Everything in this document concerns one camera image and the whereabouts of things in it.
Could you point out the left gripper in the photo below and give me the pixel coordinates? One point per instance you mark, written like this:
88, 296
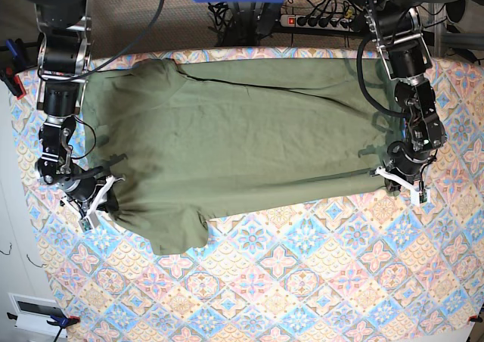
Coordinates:
406, 164

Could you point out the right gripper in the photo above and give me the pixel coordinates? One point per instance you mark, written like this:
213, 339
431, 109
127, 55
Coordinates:
83, 191

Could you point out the olive green t-shirt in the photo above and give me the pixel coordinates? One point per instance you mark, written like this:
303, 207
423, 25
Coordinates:
207, 140

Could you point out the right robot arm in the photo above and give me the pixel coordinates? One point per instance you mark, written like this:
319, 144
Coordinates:
64, 56

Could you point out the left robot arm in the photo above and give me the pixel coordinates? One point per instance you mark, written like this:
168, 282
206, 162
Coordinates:
399, 40

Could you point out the patterned colourful tablecloth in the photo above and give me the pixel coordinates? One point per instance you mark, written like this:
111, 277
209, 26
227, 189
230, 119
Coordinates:
367, 267

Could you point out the red black clamp lower left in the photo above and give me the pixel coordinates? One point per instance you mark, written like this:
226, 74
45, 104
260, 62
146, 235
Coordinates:
62, 321

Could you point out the red black clamp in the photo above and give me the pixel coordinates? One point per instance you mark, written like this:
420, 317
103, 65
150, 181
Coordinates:
62, 321
13, 61

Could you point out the red clamp lower right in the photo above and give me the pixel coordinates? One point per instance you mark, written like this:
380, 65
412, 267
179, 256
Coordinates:
476, 319

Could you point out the red black clamp upper left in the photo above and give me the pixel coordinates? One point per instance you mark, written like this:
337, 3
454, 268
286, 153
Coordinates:
13, 61

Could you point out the white power strip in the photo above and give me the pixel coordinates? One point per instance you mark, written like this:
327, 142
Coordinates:
315, 22

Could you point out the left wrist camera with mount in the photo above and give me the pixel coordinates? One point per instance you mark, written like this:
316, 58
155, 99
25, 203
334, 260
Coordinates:
418, 194

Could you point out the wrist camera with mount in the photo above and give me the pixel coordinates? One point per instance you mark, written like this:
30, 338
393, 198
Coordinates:
87, 217
418, 194

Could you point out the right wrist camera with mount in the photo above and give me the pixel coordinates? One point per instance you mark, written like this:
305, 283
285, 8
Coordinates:
87, 217

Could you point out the white wall outlet box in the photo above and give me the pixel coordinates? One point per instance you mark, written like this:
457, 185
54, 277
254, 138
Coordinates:
33, 313

